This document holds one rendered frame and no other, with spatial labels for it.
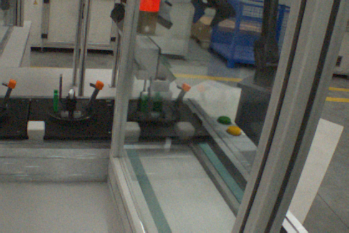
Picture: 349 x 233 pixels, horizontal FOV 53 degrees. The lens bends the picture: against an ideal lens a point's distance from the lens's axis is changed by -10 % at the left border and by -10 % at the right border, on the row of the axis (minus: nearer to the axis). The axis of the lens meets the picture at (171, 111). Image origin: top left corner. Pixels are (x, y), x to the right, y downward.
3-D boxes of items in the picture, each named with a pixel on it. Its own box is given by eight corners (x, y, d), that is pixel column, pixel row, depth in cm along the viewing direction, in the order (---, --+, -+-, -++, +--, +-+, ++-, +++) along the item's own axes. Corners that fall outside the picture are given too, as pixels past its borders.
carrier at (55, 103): (105, 104, 119) (109, 67, 114) (118, 142, 98) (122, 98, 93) (30, 104, 111) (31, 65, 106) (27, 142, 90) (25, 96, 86)
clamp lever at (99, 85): (91, 105, 106) (103, 82, 104) (92, 108, 104) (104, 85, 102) (80, 101, 104) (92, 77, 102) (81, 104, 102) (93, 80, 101)
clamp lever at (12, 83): (7, 104, 98) (17, 81, 96) (6, 107, 96) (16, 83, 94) (-5, 99, 96) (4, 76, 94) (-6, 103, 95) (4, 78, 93)
